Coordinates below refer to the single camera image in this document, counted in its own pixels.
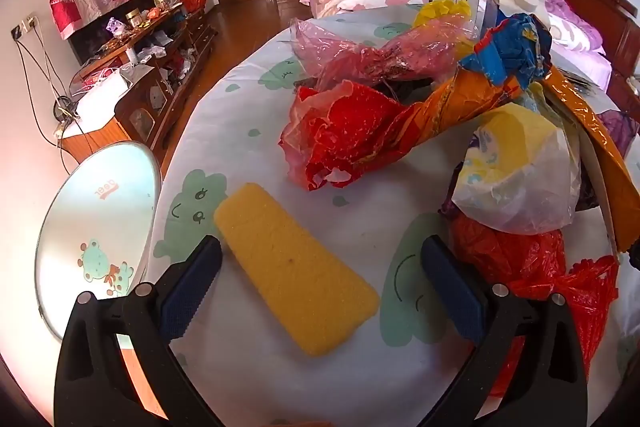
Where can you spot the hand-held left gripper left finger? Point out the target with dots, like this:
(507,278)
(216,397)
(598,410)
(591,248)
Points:
(192,292)

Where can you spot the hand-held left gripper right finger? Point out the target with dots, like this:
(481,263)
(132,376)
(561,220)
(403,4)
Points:
(450,292)

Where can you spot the red plastic bag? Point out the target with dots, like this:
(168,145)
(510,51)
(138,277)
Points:
(505,252)

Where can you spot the yellow sponge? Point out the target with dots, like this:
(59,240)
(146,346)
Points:
(295,267)

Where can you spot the round white side table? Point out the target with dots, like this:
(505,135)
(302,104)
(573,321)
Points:
(90,207)

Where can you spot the white and yellow plastic bag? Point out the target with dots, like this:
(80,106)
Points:
(515,167)

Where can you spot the orange printed wrapper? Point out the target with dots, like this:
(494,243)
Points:
(465,102)

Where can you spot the crumpled red wrapper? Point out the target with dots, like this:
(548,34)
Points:
(340,132)

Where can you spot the white box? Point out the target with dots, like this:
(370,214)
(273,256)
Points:
(100,99)

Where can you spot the glossy orange packet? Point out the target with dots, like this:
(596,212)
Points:
(575,107)

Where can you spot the purple crumpled wrapper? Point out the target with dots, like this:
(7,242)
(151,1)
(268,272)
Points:
(620,132)

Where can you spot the blue printed wrapper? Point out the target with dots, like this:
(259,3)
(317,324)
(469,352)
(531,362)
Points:
(510,42)

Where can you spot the pink translucent plastic bag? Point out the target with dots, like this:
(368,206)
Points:
(350,52)

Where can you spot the wooden television cabinet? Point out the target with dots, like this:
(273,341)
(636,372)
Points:
(200,32)

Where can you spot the black television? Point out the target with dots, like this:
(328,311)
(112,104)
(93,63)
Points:
(100,42)

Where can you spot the purple bed sheet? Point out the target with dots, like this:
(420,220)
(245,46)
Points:
(585,62)

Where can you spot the yellow crumpled wrapper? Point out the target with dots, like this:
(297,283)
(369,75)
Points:
(440,12)

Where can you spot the gold tin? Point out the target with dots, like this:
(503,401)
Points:
(133,17)

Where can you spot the white mug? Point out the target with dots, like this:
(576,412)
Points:
(165,0)

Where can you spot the wall power outlet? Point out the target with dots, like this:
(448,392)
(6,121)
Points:
(25,27)

